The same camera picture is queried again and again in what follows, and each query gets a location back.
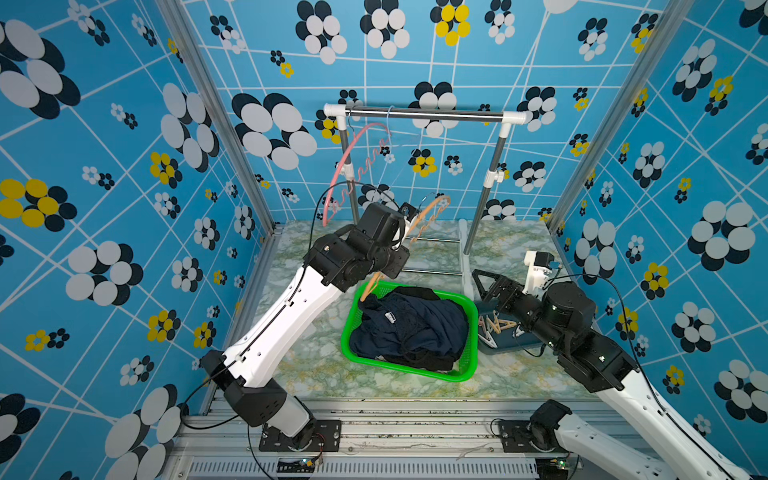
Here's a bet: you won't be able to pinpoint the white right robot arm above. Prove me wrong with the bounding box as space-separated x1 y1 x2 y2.
472 267 751 479

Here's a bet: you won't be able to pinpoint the pink plastic hanger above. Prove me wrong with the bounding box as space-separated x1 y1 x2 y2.
321 110 394 228

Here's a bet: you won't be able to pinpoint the black shorts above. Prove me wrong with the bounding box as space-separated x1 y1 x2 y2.
359 285 469 372

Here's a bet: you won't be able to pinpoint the green plastic basket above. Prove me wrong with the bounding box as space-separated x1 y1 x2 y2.
341 281 478 383

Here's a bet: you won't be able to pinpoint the dark teal plastic bin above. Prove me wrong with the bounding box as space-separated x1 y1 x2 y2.
475 302 542 356

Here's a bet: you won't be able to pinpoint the wooden hanger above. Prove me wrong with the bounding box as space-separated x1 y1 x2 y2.
360 195 452 301

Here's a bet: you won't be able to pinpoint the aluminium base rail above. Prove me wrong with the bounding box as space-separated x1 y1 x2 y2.
161 398 669 479

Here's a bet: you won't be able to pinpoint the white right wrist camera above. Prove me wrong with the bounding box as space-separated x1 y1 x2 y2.
523 250 554 298

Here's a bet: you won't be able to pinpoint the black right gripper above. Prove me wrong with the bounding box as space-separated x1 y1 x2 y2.
475 268 567 355

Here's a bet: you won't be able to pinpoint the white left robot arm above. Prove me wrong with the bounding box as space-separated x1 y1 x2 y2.
201 203 419 449

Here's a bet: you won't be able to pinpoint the white metal clothes rack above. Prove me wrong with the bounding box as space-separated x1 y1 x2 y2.
323 104 528 298

